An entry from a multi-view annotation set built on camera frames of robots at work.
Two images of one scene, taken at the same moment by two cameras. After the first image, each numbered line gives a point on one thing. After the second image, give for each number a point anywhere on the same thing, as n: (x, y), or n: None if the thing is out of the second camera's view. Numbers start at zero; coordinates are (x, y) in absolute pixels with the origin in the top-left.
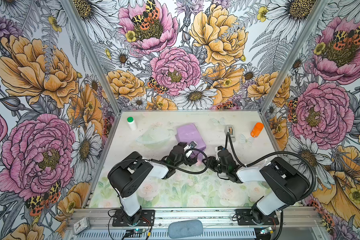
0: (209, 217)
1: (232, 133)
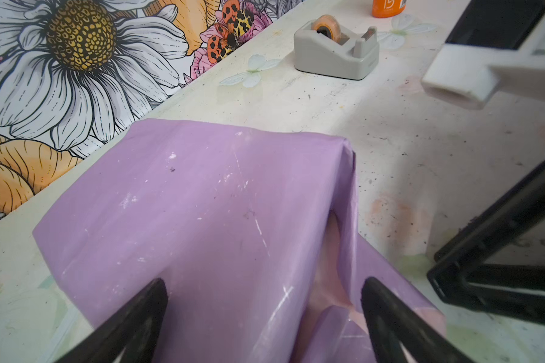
0: None
1: (323, 48)
